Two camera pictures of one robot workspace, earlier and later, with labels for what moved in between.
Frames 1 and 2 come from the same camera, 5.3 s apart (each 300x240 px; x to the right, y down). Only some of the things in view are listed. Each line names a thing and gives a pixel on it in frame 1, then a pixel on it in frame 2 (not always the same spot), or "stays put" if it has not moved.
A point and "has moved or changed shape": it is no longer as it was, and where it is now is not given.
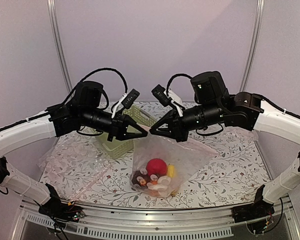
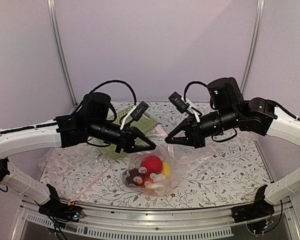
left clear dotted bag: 73,164 stays put
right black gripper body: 189,128 → 199,140
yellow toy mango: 170,170 has moved or changed shape
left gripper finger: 127,136 → 138,149
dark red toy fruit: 137,173 has moved or changed shape
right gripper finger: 176,133 → 183,141
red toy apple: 156,166 has moved or changed shape
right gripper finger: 169,117 → 184,140
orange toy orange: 153,192 → 147,178
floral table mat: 201,170 stays put
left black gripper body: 114,127 → 123,140
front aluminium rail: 203,224 stays put
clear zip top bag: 160,165 stays put
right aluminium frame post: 259,24 stays put
